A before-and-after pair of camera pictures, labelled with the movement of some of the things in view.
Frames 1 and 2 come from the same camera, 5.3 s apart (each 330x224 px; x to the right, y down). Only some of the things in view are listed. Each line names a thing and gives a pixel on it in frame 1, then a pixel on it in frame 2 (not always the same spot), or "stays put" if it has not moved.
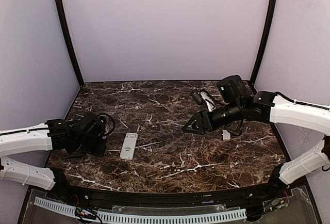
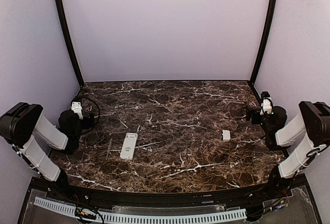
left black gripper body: (84, 150) to (87, 120)
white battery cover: (226, 135) stays put
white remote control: (129, 146) stays put
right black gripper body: (204, 122) to (255, 114)
